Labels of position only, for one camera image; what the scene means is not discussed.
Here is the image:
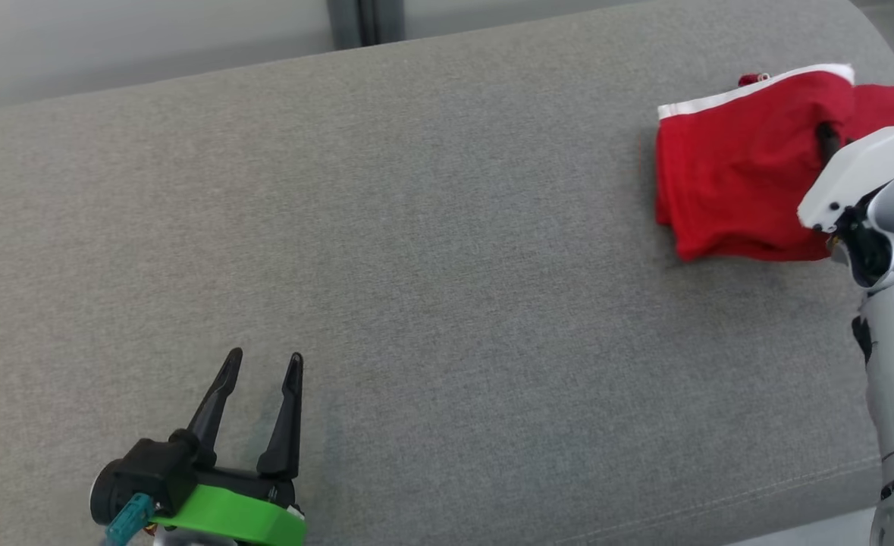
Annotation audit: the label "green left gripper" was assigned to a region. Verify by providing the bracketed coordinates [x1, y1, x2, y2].
[150, 347, 308, 546]

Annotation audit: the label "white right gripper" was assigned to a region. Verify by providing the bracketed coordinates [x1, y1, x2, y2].
[796, 121, 894, 234]

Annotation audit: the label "red shorts with white band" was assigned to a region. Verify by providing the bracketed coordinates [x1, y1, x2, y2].
[654, 64, 858, 263]

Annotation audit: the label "grey fabric sofa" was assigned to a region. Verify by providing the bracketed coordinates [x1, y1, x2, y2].
[0, 0, 894, 546]

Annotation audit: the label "teal left camera connector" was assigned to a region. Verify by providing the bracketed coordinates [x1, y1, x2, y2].
[103, 493, 156, 546]

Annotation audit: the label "grey partition post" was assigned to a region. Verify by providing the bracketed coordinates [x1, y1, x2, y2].
[327, 0, 406, 51]

